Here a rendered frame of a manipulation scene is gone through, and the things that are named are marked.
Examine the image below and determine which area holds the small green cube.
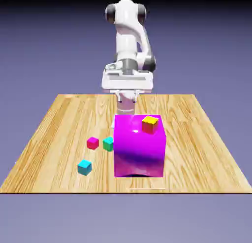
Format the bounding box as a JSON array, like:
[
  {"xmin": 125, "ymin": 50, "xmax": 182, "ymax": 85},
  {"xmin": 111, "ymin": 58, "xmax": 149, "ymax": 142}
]
[{"xmin": 102, "ymin": 137, "xmax": 115, "ymax": 152}]

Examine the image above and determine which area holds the large magenta box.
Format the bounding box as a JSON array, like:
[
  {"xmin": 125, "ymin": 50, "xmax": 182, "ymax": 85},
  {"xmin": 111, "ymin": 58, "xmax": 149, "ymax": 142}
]
[{"xmin": 113, "ymin": 114, "xmax": 167, "ymax": 178}]

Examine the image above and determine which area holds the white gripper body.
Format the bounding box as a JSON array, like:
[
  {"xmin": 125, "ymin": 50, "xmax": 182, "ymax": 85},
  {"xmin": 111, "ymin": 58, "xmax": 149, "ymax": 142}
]
[{"xmin": 101, "ymin": 69, "xmax": 154, "ymax": 95}]

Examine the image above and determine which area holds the small red cube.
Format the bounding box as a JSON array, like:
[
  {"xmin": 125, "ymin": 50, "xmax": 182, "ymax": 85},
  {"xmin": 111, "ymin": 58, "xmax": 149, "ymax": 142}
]
[{"xmin": 86, "ymin": 137, "xmax": 99, "ymax": 150}]

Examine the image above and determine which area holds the small cyan cube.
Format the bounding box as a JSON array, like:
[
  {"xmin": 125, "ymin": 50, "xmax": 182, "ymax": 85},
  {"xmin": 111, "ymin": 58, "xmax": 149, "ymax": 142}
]
[{"xmin": 77, "ymin": 159, "xmax": 93, "ymax": 176}]

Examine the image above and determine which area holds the small yellow cube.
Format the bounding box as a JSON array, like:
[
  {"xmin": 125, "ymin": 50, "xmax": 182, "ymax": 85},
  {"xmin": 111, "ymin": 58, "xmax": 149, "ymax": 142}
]
[{"xmin": 141, "ymin": 115, "xmax": 159, "ymax": 135}]

